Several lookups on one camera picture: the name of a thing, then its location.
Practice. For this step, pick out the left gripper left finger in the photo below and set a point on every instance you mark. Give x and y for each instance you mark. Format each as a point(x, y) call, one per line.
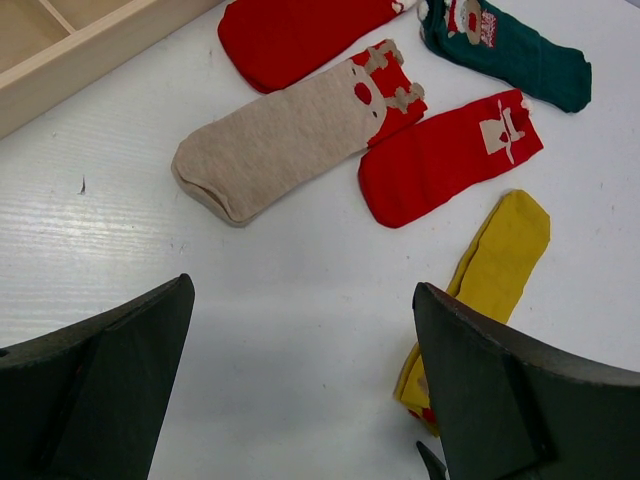
point(88, 401)

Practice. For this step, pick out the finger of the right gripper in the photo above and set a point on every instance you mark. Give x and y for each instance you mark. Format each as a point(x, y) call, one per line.
point(436, 469)

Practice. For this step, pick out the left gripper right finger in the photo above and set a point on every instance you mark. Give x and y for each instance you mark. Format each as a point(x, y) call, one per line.
point(509, 406)

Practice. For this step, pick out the yellow sock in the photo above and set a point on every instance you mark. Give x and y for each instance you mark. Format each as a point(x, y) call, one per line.
point(490, 278)

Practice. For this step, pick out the wooden compartment tray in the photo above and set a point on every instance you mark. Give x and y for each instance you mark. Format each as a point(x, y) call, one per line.
point(50, 50)

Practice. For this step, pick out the red sock centre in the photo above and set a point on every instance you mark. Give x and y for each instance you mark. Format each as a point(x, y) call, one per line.
point(422, 167)

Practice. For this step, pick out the red sock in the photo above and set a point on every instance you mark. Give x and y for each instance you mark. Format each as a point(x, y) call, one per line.
point(422, 167)
point(274, 44)

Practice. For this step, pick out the beige sock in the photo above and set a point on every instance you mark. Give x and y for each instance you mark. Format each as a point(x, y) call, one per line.
point(241, 164)

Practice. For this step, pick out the dark green sock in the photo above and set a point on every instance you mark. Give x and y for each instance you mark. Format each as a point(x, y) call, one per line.
point(479, 36)

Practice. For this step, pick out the red sock upper left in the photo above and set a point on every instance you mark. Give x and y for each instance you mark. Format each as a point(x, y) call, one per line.
point(274, 44)

